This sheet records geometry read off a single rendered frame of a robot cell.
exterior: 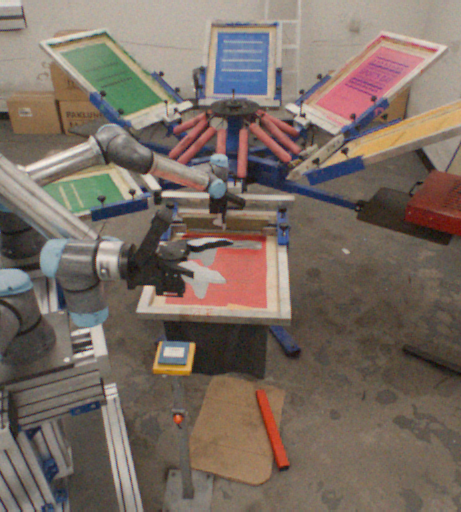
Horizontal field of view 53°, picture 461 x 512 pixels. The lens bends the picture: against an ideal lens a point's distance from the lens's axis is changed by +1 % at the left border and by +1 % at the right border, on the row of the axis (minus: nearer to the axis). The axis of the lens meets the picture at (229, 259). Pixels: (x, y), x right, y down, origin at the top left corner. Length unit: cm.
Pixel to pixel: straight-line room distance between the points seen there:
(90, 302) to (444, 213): 175
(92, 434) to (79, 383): 104
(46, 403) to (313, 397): 169
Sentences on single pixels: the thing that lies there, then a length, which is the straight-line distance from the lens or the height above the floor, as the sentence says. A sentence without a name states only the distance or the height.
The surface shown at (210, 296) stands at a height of 96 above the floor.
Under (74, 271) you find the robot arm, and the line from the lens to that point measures 89.
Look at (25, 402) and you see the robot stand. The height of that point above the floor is 111.
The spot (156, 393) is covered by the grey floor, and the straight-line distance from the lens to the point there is 277.
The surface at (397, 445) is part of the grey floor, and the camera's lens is 270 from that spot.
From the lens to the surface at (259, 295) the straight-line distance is 187.
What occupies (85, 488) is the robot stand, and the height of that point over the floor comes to 21.
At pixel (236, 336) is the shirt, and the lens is 195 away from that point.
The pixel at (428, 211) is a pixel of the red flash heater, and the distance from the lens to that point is 232.
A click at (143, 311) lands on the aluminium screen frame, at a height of 99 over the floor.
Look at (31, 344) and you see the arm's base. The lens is 129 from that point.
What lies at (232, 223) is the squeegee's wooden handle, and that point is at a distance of 217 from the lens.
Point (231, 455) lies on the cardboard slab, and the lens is 250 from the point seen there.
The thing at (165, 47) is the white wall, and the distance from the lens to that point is 622.
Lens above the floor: 217
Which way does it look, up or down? 36 degrees down
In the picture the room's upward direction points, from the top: straight up
